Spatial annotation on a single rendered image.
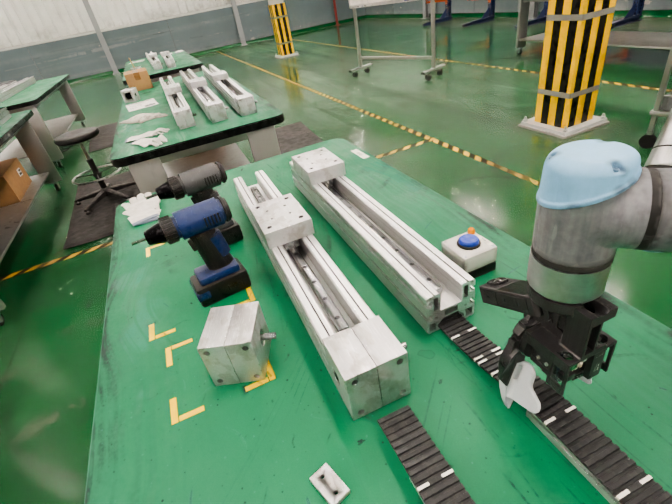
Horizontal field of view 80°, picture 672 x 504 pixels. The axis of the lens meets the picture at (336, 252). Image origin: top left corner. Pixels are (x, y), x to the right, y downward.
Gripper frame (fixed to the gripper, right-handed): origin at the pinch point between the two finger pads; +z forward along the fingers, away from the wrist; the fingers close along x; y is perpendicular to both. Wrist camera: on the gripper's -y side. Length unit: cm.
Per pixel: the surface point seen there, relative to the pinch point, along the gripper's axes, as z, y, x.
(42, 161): 48, -438, -171
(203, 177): -17, -74, -32
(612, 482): 0.2, 14.0, -1.6
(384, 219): -5.0, -46.2, 2.3
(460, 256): -2.5, -27.6, 9.1
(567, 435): 0.0, 7.8, -1.5
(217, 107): -5, -213, -12
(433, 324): 2.5, -19.0, -3.2
